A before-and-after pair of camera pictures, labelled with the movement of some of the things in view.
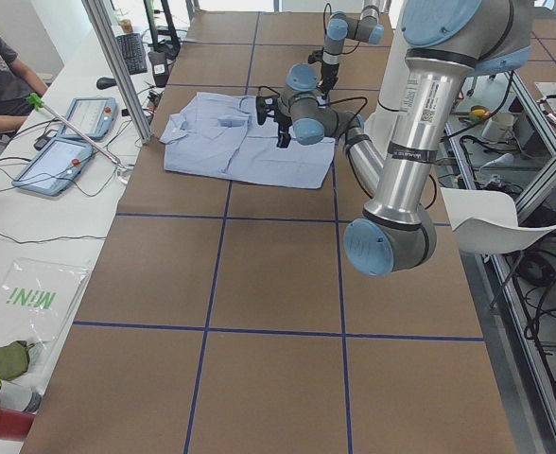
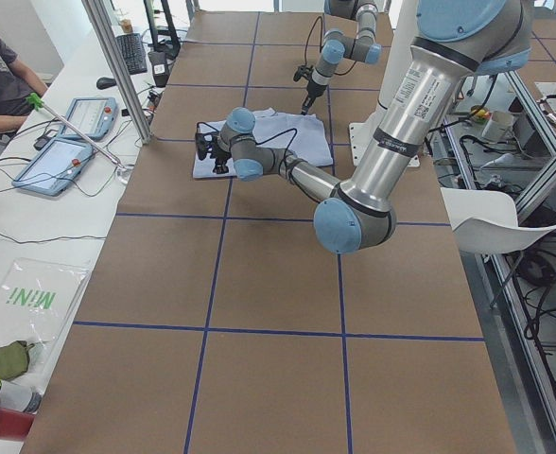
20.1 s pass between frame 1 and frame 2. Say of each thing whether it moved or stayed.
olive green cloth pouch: stayed
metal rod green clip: stayed
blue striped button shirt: moved
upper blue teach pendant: stayed
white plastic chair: stayed
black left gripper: moved
